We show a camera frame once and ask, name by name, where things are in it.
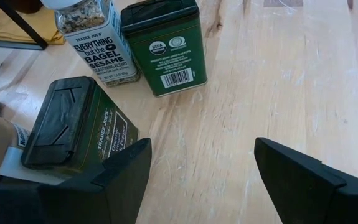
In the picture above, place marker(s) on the black metal shelf post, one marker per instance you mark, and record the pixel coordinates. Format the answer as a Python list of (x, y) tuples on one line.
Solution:
[(21, 24)]

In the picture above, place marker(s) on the white-lid bagel seasoning jar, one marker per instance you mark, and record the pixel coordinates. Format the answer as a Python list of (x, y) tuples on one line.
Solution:
[(104, 56)]

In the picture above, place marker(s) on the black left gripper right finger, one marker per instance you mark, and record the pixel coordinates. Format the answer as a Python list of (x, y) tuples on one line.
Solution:
[(306, 196)]

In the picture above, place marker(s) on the green black pepper tin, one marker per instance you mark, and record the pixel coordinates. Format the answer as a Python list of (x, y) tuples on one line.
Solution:
[(82, 124), (169, 56)]

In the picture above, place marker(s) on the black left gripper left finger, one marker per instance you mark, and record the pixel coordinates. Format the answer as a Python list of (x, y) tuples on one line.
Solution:
[(104, 199)]

